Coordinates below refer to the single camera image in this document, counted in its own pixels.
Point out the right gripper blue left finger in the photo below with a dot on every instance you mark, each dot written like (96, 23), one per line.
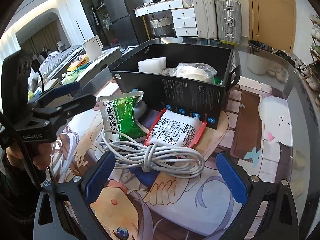
(97, 176)

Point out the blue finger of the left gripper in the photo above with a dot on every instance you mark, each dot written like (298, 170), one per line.
(66, 89)
(78, 105)

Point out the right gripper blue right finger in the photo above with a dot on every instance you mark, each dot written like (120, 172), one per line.
(232, 178)

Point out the green medicine packet large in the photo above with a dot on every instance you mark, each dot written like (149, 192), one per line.
(119, 117)

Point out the white blue plush toy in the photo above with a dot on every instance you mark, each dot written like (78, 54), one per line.
(141, 107)

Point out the red white warmer packet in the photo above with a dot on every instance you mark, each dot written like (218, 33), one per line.
(173, 129)

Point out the white foam block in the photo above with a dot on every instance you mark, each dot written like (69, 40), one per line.
(153, 66)

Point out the green medicine packet small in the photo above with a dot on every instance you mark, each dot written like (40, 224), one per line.
(217, 81)

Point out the grey side table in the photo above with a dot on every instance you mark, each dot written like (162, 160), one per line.
(73, 63)

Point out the anime printed desk mat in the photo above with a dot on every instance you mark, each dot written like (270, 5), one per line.
(167, 192)

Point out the white electric kettle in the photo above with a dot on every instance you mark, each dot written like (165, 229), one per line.
(93, 48)

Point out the dark glass cabinet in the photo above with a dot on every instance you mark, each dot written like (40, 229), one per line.
(100, 22)

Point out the black refrigerator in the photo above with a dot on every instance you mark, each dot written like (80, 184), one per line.
(129, 28)

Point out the woven laundry basket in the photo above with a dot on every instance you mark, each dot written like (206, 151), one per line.
(162, 26)

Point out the black cardboard box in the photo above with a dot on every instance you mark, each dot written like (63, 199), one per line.
(184, 96)

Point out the wooden shoe rack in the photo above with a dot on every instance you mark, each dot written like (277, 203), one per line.
(310, 72)

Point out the white trash bin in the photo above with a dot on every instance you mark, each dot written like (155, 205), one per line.
(256, 64)

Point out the white drawer desk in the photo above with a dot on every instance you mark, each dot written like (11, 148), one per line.
(182, 11)

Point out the white suitcase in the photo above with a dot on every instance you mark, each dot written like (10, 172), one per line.
(205, 15)

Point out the silver suitcase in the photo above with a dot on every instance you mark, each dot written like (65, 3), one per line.
(229, 20)

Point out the wooden door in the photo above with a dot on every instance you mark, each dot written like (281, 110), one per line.
(273, 22)

